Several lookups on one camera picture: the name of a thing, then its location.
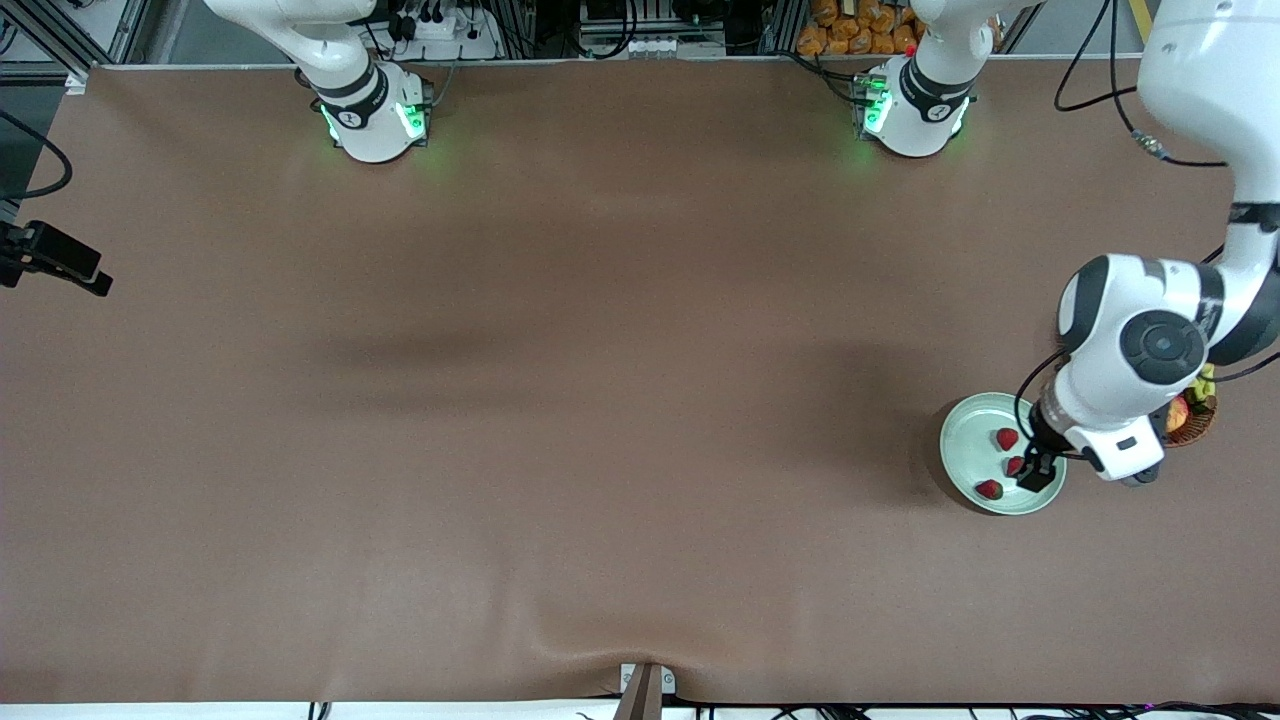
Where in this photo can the pale green plate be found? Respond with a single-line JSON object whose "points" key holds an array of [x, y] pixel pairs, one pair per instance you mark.
{"points": [[965, 440]]}

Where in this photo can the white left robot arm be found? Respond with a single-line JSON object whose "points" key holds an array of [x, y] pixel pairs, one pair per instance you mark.
{"points": [[1110, 340]]}

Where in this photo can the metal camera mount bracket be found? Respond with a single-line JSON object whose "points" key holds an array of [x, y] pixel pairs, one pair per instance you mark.
{"points": [[648, 690]]}

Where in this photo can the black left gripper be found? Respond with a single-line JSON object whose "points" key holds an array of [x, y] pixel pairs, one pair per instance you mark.
{"points": [[1040, 447]]}

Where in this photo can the white power strip with plugs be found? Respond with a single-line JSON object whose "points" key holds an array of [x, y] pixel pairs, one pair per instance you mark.
{"points": [[450, 45]]}

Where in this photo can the red apple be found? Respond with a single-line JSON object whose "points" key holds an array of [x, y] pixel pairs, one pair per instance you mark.
{"points": [[1177, 415]]}

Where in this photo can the red strawberry with green patch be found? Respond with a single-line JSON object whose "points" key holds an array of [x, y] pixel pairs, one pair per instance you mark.
{"points": [[989, 489]]}

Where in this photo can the brown wicker basket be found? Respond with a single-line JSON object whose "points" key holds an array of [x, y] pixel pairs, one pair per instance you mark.
{"points": [[1195, 428]]}

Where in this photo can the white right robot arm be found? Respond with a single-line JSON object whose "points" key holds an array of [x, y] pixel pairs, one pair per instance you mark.
{"points": [[370, 120]]}

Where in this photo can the brown table cover mat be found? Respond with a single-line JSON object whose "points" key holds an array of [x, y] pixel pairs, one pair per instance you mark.
{"points": [[560, 560]]}

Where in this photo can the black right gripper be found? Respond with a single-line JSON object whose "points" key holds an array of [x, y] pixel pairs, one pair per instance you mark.
{"points": [[40, 250]]}

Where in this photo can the orange bread rolls pile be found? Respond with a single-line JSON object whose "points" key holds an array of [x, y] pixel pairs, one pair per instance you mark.
{"points": [[835, 38]]}

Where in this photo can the white socket bar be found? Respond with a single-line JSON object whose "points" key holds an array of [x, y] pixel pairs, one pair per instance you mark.
{"points": [[650, 46]]}

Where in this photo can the large yellow banana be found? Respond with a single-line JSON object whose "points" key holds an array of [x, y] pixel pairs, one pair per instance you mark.
{"points": [[1207, 385]]}

